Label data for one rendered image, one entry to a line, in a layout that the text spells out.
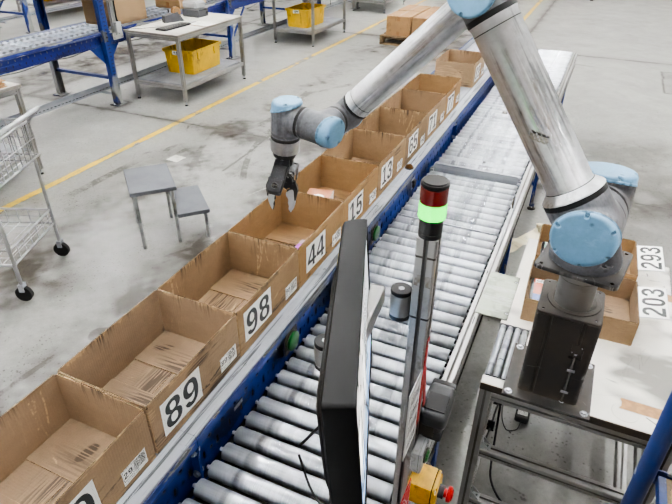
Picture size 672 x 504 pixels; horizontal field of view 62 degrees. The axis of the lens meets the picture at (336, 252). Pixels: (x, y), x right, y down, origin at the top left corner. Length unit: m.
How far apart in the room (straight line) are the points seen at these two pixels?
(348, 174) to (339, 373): 1.96
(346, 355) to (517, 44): 0.83
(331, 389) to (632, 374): 1.52
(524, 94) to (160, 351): 1.26
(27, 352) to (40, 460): 1.86
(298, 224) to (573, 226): 1.31
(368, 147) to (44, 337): 2.06
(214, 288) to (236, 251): 0.16
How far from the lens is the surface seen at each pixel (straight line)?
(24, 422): 1.63
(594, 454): 2.88
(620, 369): 2.14
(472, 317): 2.20
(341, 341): 0.81
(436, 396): 1.38
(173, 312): 1.84
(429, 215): 1.01
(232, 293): 2.02
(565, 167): 1.38
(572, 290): 1.72
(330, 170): 2.68
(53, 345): 3.47
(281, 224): 2.42
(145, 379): 1.77
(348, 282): 0.92
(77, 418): 1.71
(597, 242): 1.40
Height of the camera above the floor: 2.08
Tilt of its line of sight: 32 degrees down
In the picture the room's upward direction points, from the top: straight up
